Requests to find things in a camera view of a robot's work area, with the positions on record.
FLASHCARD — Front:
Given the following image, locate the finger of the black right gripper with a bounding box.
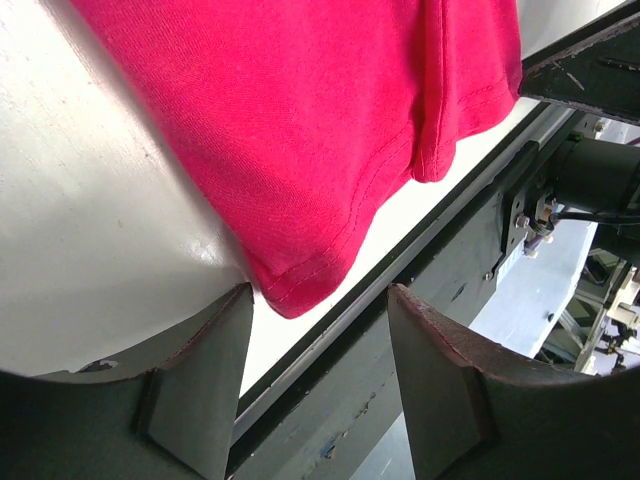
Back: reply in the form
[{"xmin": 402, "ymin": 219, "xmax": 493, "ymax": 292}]
[{"xmin": 519, "ymin": 1, "xmax": 639, "ymax": 123}]

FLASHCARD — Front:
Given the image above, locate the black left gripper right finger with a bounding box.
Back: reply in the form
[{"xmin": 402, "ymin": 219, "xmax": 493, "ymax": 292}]
[{"xmin": 387, "ymin": 285, "xmax": 639, "ymax": 479}]

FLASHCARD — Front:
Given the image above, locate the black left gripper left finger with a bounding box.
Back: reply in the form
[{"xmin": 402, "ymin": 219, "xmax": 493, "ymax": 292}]
[{"xmin": 1, "ymin": 283, "xmax": 253, "ymax": 479}]

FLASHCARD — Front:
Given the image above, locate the pink t shirt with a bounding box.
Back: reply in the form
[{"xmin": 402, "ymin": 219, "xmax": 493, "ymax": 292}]
[{"xmin": 75, "ymin": 1, "xmax": 521, "ymax": 318}]

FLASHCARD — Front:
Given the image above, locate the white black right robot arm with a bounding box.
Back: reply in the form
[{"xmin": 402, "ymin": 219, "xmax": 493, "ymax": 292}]
[{"xmin": 519, "ymin": 1, "xmax": 639, "ymax": 229}]

